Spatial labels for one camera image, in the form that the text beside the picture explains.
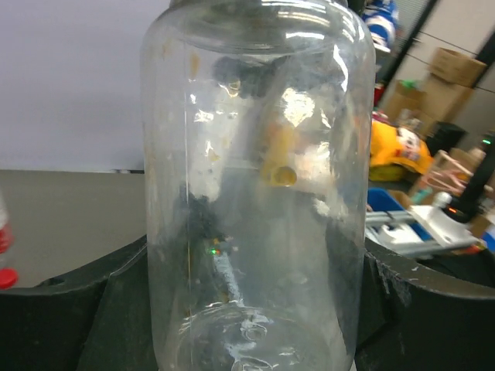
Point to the yellow plush toy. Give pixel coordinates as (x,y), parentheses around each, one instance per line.
(394,151)

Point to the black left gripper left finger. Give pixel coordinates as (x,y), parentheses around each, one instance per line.
(96,317)

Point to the clear bottle with red label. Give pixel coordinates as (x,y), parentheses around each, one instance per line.
(7,238)

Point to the brown cardboard boxes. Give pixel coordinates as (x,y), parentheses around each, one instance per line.
(441,95)

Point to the short clear capped bottle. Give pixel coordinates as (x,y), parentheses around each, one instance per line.
(257,121)

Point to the red bottle cap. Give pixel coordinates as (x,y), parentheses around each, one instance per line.
(8,278)

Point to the blue plastic bin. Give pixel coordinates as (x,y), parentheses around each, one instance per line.
(387,201)

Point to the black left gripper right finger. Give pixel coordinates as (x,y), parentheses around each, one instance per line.
(433,314)

